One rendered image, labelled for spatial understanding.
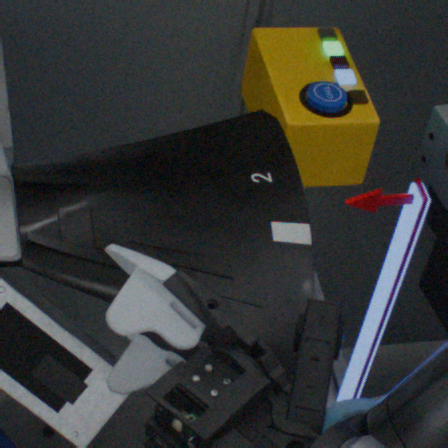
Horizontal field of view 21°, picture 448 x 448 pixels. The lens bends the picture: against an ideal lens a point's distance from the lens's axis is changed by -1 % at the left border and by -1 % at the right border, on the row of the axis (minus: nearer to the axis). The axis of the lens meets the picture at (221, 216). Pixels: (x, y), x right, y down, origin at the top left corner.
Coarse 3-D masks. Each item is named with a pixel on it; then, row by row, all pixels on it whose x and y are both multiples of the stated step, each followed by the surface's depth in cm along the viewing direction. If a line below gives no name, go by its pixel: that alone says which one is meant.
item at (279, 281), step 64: (192, 128) 96; (256, 128) 96; (64, 192) 89; (128, 192) 90; (192, 192) 92; (256, 192) 93; (64, 256) 85; (192, 256) 88; (256, 256) 90; (256, 320) 88
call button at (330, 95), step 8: (312, 88) 119; (320, 88) 119; (328, 88) 119; (336, 88) 119; (312, 96) 118; (320, 96) 118; (328, 96) 118; (336, 96) 118; (344, 96) 119; (312, 104) 118; (320, 104) 117; (328, 104) 117; (336, 104) 118; (344, 104) 118
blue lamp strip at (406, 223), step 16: (416, 192) 94; (416, 208) 94; (400, 224) 97; (400, 240) 98; (400, 256) 98; (384, 272) 101; (384, 288) 102; (384, 304) 102; (368, 320) 106; (368, 336) 106; (368, 352) 107; (352, 368) 110; (352, 384) 111
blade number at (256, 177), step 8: (248, 168) 94; (256, 168) 94; (264, 168) 94; (272, 168) 95; (248, 176) 94; (256, 176) 94; (264, 176) 94; (272, 176) 94; (248, 184) 93; (256, 184) 94; (264, 184) 94; (272, 184) 94
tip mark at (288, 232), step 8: (272, 224) 92; (280, 224) 92; (288, 224) 93; (296, 224) 93; (304, 224) 93; (272, 232) 92; (280, 232) 92; (288, 232) 92; (296, 232) 92; (304, 232) 93; (280, 240) 92; (288, 240) 92; (296, 240) 92; (304, 240) 92
